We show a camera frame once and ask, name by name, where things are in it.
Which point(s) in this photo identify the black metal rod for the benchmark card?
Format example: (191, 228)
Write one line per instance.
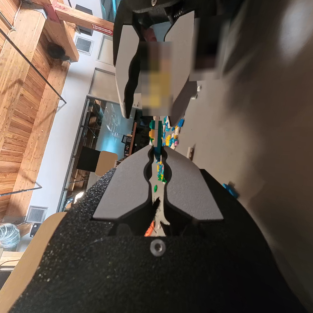
(31, 64)

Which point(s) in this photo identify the wall vent grille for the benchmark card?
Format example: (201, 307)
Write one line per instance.
(84, 45)
(36, 214)

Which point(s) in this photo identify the red and white sign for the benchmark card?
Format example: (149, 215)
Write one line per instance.
(102, 29)

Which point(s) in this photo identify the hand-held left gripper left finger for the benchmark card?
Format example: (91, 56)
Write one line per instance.
(122, 190)

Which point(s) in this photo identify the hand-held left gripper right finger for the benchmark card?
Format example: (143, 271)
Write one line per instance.
(193, 190)

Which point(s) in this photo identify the multicoloured toy brick assembly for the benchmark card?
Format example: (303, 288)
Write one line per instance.
(158, 139)

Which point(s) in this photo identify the glass partition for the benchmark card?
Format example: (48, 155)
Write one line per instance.
(107, 127)

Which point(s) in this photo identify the white round toy piece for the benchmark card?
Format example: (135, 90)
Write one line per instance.
(198, 88)

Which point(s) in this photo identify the wooden beam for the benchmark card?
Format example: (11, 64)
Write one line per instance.
(80, 20)

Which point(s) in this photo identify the white long toy plate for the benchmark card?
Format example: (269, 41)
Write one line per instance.
(190, 153)

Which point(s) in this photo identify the shiny metal pipe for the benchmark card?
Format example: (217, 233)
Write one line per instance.
(73, 200)

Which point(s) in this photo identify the frosted window pane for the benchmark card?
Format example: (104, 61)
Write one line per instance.
(102, 83)
(105, 49)

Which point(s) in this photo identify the black kiosk device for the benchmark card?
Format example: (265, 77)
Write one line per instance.
(127, 146)

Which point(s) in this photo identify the blue curved toy brick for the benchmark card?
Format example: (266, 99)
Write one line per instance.
(231, 190)

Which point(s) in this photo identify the black box on wall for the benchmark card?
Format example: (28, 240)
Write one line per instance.
(84, 9)

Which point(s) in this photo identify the tan chair back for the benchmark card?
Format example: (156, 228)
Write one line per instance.
(106, 162)

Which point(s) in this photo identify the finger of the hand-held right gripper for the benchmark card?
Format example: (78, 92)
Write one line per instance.
(127, 61)
(182, 61)

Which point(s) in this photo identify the round wooden table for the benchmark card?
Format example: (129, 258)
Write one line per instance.
(31, 244)

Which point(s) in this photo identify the teal glass window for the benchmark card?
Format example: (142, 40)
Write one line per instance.
(108, 9)

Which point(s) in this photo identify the red metal bracket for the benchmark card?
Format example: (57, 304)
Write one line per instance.
(55, 11)

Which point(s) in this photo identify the black chair back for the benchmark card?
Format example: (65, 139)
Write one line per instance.
(88, 159)

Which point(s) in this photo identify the green toy brick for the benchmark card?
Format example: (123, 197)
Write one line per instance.
(151, 123)

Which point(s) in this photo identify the black round fixture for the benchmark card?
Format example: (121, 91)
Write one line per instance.
(57, 51)

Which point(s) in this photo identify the pile of colourful toy bricks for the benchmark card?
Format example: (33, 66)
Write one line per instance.
(171, 140)

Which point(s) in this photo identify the silver flexible duct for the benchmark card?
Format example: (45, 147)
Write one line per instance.
(9, 237)

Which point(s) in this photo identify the orange toy brick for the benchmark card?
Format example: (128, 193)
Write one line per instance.
(149, 228)

